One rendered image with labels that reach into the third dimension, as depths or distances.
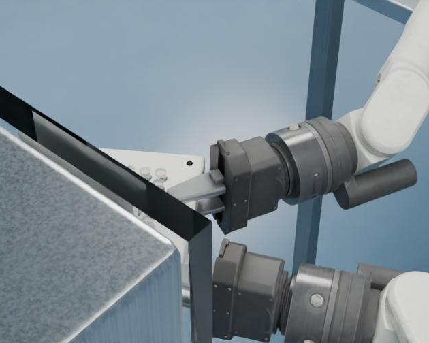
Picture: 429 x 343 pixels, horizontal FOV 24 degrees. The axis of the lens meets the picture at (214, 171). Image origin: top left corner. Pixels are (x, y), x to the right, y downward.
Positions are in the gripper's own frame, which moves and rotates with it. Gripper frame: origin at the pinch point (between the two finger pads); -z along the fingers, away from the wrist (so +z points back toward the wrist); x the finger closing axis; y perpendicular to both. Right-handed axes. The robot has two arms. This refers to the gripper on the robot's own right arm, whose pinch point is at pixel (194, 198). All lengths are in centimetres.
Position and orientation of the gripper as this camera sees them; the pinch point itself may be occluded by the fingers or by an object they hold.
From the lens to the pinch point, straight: 109.9
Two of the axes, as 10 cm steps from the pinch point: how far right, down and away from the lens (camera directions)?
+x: -0.3, 7.1, 7.1
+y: -4.4, -6.4, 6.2
